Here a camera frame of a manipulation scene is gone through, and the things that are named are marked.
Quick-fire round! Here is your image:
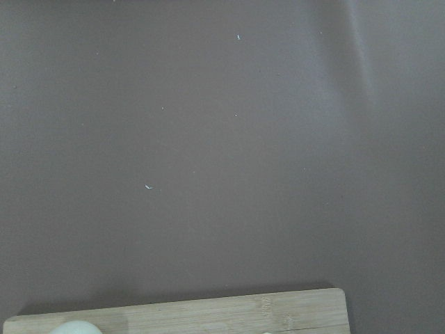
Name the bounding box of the bamboo cutting board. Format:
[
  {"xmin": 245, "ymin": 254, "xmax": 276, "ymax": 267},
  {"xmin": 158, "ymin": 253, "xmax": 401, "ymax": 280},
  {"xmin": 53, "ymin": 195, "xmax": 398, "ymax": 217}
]
[{"xmin": 3, "ymin": 288, "xmax": 350, "ymax": 333}]

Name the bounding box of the white steamed bun toy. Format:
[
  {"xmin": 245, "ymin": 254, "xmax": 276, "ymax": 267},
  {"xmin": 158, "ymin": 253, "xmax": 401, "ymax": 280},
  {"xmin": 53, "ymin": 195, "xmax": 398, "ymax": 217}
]
[{"xmin": 49, "ymin": 320, "xmax": 102, "ymax": 334}]

